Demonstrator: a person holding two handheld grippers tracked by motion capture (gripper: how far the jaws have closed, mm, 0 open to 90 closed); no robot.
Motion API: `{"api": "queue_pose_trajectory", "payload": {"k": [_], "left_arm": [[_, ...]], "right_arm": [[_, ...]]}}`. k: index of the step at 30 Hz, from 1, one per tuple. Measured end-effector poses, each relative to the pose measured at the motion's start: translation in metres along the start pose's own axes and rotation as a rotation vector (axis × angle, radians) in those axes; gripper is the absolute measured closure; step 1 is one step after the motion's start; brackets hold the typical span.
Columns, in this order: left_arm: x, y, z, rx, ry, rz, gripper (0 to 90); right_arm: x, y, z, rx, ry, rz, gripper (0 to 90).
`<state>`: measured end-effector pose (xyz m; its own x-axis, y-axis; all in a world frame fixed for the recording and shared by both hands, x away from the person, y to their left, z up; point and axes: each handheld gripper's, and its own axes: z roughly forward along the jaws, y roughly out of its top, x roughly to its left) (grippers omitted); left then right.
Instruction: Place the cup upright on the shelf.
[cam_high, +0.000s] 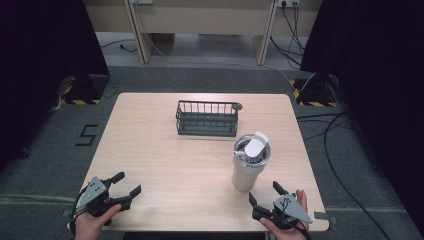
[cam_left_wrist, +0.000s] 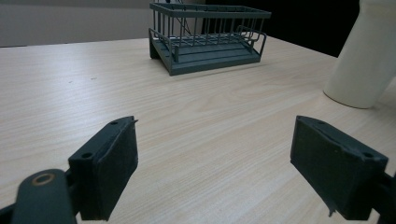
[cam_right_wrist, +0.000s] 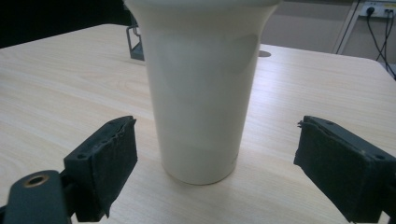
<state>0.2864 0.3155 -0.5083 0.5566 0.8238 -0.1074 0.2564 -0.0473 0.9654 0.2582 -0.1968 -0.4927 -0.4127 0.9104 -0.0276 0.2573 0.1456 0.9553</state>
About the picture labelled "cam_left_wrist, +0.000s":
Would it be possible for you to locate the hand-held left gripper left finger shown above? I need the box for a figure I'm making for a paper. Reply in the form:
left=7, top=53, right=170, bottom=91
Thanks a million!
left=67, top=116, right=139, bottom=222

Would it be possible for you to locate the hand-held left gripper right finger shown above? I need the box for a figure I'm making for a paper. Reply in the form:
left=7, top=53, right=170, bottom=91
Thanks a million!
left=290, top=115, right=389, bottom=221

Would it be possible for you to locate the dark grey wire rack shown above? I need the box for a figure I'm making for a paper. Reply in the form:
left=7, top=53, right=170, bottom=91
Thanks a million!
left=148, top=1, right=273, bottom=77

